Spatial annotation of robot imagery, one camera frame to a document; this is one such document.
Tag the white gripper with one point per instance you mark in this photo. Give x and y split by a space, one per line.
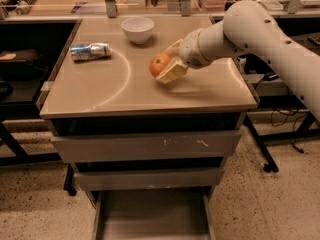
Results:
190 50

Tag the orange fruit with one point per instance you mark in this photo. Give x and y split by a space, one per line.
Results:
158 63

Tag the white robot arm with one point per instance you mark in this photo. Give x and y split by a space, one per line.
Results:
247 28

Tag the grey top drawer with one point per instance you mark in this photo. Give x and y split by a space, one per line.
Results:
152 146

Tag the grey drawer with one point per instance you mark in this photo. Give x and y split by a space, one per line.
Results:
152 146
149 179
160 214

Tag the grey drawer cabinet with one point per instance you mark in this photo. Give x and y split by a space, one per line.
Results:
119 96

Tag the grey middle drawer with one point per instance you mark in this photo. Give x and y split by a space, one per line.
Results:
149 179

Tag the grey bottom drawer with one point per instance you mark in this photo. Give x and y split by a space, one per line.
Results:
160 214

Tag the white ceramic bowl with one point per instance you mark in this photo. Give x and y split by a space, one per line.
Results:
138 30

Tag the crushed blue silver can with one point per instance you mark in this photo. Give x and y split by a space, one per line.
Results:
90 51

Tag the black power adapter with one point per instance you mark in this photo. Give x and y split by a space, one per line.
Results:
269 76

